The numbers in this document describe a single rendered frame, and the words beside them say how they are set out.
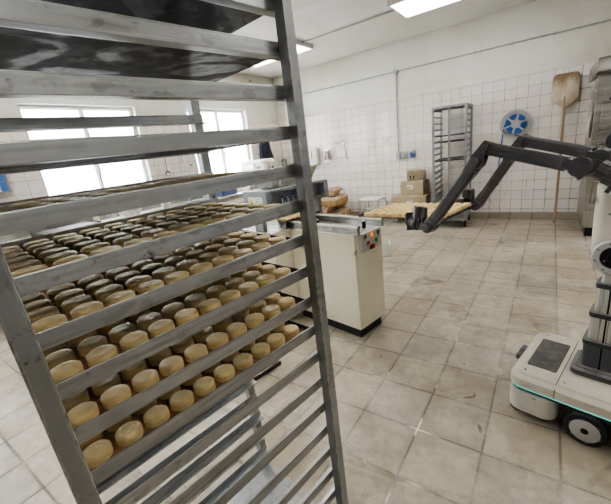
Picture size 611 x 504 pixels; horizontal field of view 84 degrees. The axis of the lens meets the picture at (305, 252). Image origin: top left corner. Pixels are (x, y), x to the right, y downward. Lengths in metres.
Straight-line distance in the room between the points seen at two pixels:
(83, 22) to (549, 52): 6.06
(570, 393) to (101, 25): 2.11
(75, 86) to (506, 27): 6.16
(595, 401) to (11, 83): 2.17
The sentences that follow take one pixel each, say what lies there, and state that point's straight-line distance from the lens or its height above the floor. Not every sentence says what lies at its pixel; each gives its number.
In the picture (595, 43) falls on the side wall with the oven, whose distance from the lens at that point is 6.38.
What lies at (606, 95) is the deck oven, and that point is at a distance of 5.32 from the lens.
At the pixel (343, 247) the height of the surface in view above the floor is 0.74.
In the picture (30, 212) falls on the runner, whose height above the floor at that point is 1.42.
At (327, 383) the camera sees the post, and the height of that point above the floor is 0.79.
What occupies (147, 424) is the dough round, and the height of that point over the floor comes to 0.96.
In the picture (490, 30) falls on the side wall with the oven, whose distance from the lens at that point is 6.50.
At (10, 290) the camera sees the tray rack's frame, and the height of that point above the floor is 1.33.
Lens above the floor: 1.46
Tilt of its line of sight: 17 degrees down
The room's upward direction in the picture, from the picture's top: 7 degrees counter-clockwise
